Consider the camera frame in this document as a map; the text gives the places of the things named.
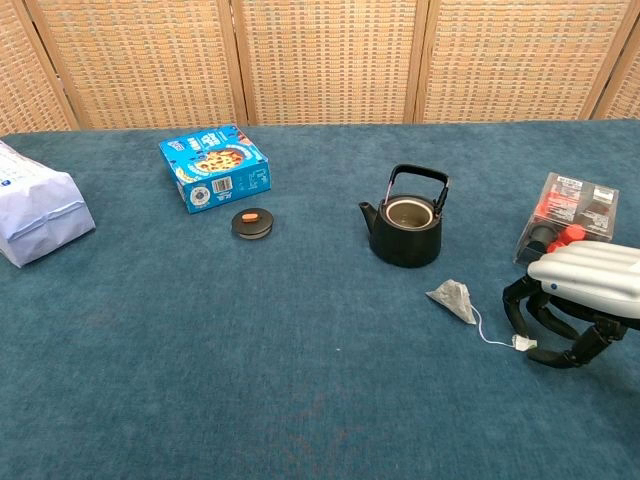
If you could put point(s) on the wicker folding screen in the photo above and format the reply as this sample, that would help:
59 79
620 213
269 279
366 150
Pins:
325 60

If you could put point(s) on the grey pyramid tea bag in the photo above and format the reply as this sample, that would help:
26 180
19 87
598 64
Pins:
455 297

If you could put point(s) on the pale lavender paper package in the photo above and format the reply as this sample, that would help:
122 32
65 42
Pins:
40 215

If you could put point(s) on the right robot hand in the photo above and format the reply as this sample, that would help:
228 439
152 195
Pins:
590 275

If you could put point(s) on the blue table cloth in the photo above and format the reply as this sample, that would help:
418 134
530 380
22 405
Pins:
200 350

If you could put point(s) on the black lid with orange knob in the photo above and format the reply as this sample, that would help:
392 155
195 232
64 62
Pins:
252 228

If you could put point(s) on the clear box of capsules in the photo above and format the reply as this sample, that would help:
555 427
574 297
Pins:
565 210

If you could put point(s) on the blue cookie box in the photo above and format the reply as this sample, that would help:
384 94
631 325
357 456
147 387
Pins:
215 165

